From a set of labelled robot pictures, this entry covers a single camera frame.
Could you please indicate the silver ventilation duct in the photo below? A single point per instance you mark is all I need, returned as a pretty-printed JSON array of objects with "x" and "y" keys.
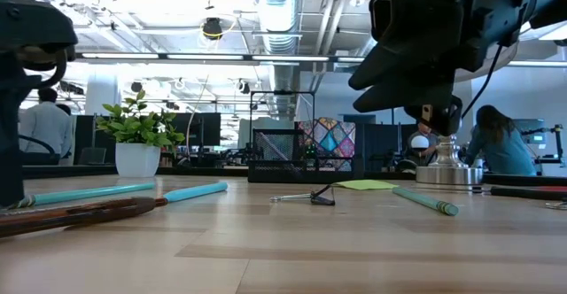
[{"x": 279, "y": 10}]

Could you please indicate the colourful patterned panel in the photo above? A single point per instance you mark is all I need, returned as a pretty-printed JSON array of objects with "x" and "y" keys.
[{"x": 330, "y": 141}]

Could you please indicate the brown pen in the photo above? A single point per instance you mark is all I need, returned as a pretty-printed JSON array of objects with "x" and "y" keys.
[{"x": 80, "y": 214}]

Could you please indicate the person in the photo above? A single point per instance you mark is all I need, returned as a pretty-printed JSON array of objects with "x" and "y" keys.
[
  {"x": 505, "y": 152},
  {"x": 46, "y": 126},
  {"x": 425, "y": 130}
]

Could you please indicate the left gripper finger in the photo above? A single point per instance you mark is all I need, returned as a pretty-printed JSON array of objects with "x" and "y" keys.
[{"x": 9, "y": 143}]

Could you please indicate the black binder clip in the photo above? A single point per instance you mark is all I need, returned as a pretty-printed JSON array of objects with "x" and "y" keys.
[
  {"x": 323, "y": 201},
  {"x": 558, "y": 205}
]

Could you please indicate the dark office partition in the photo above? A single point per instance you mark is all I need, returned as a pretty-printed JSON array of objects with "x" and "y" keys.
[{"x": 208, "y": 128}]

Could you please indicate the ceiling strip light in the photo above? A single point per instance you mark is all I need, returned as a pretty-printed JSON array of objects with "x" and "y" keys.
[{"x": 199, "y": 57}]

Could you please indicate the green potted plant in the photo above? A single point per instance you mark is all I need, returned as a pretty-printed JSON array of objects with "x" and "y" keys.
[{"x": 137, "y": 161}]

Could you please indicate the black aluminium table frame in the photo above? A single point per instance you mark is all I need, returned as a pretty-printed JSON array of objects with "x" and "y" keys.
[{"x": 80, "y": 171}]

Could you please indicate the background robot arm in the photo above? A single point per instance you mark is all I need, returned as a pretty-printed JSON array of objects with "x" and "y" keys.
[{"x": 559, "y": 145}]

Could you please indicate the green sticky note pad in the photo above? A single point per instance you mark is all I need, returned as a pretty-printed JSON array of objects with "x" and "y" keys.
[{"x": 365, "y": 184}]

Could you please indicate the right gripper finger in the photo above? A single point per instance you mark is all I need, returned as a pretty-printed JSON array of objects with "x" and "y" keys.
[
  {"x": 407, "y": 98},
  {"x": 407, "y": 66}
]

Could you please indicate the black ceiling device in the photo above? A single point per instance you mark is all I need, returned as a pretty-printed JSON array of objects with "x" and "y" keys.
[{"x": 212, "y": 27}]

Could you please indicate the black mesh desk organizer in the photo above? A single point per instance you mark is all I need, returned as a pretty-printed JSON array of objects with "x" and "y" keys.
[{"x": 288, "y": 176}]

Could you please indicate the white globe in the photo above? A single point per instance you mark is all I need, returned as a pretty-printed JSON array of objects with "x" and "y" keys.
[{"x": 419, "y": 142}]

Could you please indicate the teal pen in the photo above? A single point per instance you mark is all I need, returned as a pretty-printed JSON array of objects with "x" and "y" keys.
[
  {"x": 425, "y": 201},
  {"x": 199, "y": 191},
  {"x": 88, "y": 193}
]

